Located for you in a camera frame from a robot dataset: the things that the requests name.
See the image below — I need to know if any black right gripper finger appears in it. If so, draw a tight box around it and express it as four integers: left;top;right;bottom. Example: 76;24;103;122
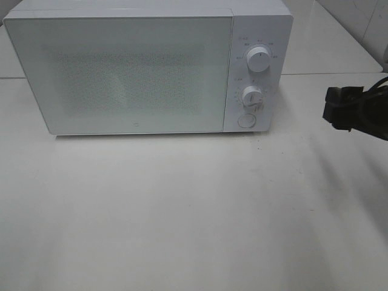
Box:
325;87;364;107
323;104;353;132

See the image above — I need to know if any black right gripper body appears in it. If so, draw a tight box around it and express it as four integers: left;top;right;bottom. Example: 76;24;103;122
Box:
348;86;387;141

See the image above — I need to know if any upper white power knob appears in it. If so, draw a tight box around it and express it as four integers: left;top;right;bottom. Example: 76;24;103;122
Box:
246;44;272;73

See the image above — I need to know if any white microwave oven body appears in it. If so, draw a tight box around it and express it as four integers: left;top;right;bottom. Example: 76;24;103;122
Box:
3;1;293;135

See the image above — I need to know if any white timer knob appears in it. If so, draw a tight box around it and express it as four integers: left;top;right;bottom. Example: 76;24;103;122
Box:
241;85;264;107

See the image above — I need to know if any round white door-release button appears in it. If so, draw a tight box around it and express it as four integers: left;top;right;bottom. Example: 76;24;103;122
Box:
238;113;256;129

